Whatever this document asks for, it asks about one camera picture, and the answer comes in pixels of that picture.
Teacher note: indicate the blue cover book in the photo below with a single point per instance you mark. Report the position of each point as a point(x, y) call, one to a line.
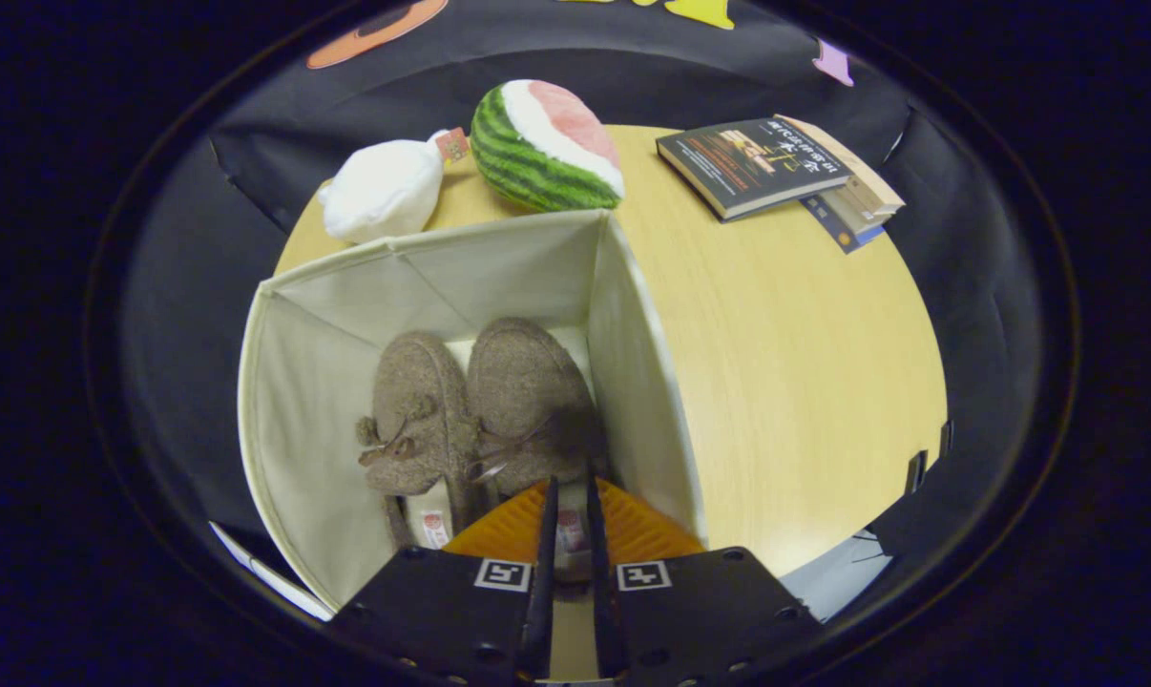
point(847, 239)

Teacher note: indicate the white plush toy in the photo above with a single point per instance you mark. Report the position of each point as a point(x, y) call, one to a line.
point(385, 191)

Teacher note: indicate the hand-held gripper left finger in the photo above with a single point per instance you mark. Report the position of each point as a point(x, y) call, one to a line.
point(540, 611)

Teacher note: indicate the cream fabric storage box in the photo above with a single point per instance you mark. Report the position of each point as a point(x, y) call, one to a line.
point(318, 401)

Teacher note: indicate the black table edge clip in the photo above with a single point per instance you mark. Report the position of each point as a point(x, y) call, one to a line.
point(946, 436)
point(915, 470)

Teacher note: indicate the brown fuzzy shoe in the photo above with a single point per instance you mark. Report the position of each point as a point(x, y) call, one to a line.
point(423, 391)
point(528, 382)

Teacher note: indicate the black cover book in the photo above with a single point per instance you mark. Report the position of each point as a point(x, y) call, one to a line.
point(747, 167)

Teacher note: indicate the watermelon slice plush toy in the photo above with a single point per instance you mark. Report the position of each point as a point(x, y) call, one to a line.
point(528, 162)

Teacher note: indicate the white paper sheet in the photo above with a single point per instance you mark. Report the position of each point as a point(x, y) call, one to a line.
point(280, 582)

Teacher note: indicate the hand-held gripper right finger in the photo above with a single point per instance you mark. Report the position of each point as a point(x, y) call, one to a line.
point(606, 620)

